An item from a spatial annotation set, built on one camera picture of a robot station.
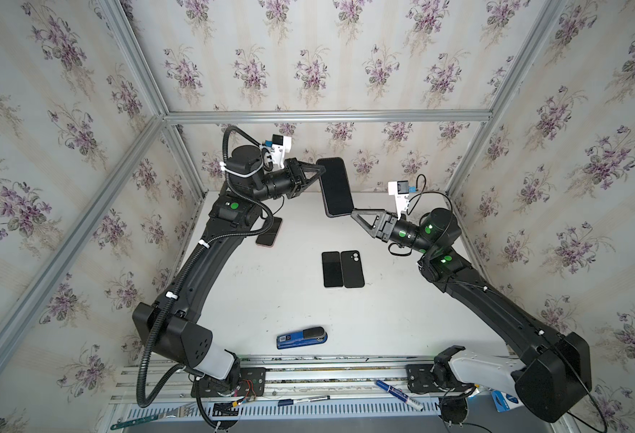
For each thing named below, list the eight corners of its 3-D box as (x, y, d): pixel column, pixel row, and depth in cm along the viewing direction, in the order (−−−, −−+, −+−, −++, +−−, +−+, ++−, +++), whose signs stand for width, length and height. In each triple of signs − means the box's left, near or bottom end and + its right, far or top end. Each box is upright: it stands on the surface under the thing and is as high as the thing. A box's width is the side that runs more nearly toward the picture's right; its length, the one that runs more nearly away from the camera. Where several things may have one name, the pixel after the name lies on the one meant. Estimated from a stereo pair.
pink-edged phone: (256, 245, 105) (255, 242, 103) (268, 218, 114) (267, 215, 112) (271, 248, 104) (271, 245, 103) (283, 221, 113) (282, 218, 112)
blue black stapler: (279, 351, 80) (277, 347, 76) (278, 339, 82) (276, 334, 79) (326, 341, 82) (327, 337, 78) (324, 330, 84) (324, 325, 81)
